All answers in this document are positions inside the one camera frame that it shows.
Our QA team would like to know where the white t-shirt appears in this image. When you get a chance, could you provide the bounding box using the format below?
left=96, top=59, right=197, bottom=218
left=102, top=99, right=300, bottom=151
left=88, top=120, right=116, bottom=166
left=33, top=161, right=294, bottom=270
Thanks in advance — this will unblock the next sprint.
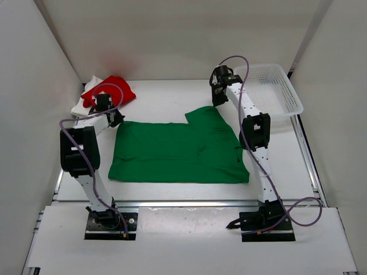
left=71, top=76, right=103, bottom=117

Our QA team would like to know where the red t-shirt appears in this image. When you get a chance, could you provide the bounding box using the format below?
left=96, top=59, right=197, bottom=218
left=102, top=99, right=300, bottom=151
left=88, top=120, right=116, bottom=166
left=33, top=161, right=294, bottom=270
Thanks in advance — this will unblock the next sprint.
left=81, top=76, right=136, bottom=107

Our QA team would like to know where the green t-shirt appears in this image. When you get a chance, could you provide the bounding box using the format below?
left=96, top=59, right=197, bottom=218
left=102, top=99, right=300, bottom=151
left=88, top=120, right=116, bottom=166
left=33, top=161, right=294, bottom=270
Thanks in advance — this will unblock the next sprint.
left=108, top=106, right=249, bottom=184

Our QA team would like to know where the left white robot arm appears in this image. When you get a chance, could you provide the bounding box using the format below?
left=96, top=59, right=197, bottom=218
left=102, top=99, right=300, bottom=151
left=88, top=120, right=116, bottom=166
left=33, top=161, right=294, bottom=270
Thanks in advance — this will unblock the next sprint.
left=59, top=94, right=124, bottom=230

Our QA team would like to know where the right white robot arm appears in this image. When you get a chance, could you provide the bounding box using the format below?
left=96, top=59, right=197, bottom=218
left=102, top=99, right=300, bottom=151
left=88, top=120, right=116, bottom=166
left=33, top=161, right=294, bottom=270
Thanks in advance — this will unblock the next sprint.
left=209, top=65, right=284, bottom=229

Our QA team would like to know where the white plastic basket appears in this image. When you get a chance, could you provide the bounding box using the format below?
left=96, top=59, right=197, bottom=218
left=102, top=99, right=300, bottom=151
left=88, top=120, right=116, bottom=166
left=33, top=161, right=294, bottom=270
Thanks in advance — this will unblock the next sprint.
left=229, top=64, right=303, bottom=124

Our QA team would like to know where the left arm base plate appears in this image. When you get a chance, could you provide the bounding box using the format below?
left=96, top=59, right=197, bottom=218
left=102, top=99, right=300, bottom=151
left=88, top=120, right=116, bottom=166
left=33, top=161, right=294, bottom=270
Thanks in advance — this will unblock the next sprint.
left=84, top=211, right=138, bottom=241

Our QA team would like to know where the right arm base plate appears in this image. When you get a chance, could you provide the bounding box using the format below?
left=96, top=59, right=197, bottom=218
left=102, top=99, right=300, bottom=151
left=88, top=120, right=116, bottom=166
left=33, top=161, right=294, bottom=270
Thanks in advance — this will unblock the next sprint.
left=226, top=207, right=296, bottom=242

